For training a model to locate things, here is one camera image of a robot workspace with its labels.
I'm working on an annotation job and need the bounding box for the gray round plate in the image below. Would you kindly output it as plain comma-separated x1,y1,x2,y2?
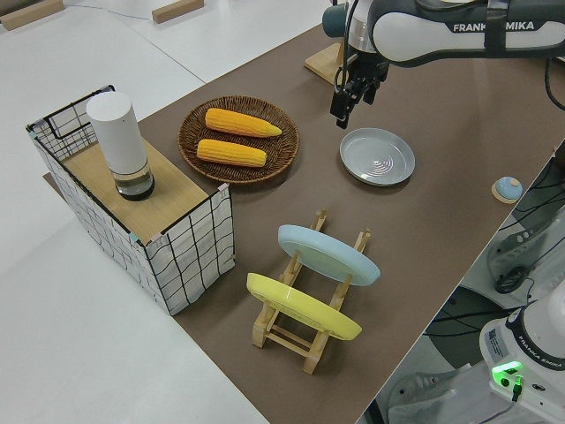
338,127,417,187

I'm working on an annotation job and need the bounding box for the yellow plate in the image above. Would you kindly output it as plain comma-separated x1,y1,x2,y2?
245,272,363,341

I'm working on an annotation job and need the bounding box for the gray robot mounting plate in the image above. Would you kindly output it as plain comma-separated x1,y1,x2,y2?
374,364,489,424

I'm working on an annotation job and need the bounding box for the light blue plate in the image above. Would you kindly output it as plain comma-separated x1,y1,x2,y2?
277,223,381,286

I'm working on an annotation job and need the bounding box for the yellow corn cob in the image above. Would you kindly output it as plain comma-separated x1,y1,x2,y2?
196,139,267,168
205,108,283,139

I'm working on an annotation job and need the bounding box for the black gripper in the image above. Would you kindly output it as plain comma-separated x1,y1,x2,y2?
330,50,390,130

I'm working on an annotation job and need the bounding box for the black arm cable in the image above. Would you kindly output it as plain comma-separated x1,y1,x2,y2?
544,57,565,112

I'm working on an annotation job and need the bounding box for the square wooden stand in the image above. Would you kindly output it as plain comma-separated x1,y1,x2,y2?
304,42,350,86

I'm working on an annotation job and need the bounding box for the dark teal cup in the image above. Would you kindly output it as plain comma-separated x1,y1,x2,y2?
321,3,351,42

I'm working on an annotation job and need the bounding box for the blue dome bell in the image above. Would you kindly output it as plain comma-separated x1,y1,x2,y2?
491,176,524,205

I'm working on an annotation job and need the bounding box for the brown table mat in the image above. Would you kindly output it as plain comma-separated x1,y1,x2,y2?
41,17,565,424

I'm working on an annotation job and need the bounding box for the wire basket with white liner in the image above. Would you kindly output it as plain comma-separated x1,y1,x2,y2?
25,83,235,317

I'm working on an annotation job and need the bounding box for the white cylinder with clear base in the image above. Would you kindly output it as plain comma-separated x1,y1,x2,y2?
86,92,156,202

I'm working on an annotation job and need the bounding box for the light wooden board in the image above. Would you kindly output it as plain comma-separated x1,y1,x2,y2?
61,140,208,236

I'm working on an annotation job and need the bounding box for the wooden block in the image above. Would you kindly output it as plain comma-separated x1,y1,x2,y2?
151,0,207,24
0,0,65,31

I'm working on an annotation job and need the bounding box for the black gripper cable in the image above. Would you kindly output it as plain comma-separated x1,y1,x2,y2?
334,0,359,96

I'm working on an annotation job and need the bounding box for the wooden plate rack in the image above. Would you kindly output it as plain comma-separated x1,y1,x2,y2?
252,209,372,375

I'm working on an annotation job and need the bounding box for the round wicker tray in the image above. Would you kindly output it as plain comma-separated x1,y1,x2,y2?
177,95,300,185

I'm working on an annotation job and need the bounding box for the coiled black cable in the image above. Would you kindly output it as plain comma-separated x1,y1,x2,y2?
493,268,526,295

